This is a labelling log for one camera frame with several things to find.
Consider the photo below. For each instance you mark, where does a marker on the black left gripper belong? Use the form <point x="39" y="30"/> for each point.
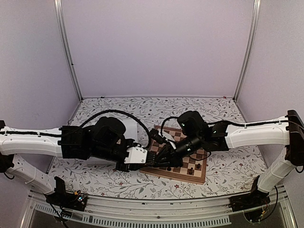
<point x="131" y="166"/>

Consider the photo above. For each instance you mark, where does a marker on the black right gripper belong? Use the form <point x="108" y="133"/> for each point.
<point x="167" y="152"/>

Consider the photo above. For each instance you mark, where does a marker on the white plastic compartment tray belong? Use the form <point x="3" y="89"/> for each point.
<point x="131" y="129"/>

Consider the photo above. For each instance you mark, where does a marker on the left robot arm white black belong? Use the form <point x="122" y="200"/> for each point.
<point x="104" y="140"/>

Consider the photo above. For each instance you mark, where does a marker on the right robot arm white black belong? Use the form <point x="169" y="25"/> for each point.
<point x="225" y="135"/>

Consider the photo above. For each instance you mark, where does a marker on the floral patterned table cloth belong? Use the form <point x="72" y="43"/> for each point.
<point x="226" y="172"/>

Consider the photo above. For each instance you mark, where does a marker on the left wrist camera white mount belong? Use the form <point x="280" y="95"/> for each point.
<point x="136" y="155"/>

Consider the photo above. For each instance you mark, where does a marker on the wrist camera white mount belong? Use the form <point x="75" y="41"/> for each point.
<point x="160" y="138"/>
<point x="136" y="155"/>

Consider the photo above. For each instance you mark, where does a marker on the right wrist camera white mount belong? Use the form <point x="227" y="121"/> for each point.
<point x="160" y="138"/>

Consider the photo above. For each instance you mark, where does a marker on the front aluminium rail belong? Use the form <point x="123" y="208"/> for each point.
<point x="210" y="212"/>

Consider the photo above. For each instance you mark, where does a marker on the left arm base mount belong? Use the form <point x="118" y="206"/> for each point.
<point x="76" y="200"/>

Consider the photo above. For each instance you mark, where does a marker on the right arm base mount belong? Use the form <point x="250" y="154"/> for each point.
<point x="254" y="198"/>

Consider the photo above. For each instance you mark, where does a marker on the right aluminium frame post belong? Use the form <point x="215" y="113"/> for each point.
<point x="249" y="46"/>

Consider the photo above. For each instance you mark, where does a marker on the aluminium frame post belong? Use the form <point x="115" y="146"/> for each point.
<point x="249" y="46"/>
<point x="66" y="48"/>

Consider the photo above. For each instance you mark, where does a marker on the left aluminium frame post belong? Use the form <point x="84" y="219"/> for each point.
<point x="66" y="48"/>

